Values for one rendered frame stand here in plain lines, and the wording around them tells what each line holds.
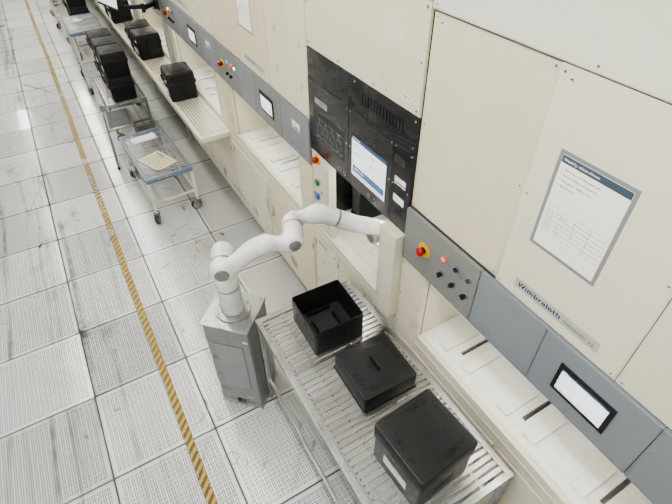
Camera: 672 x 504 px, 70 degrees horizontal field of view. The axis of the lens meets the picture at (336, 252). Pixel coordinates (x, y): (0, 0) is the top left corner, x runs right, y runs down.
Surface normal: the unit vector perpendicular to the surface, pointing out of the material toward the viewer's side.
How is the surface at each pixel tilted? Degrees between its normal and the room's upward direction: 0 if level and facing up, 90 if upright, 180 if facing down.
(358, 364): 0
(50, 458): 0
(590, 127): 90
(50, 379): 0
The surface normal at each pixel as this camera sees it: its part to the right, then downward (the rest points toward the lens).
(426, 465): 0.00, -0.73
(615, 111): -0.86, 0.35
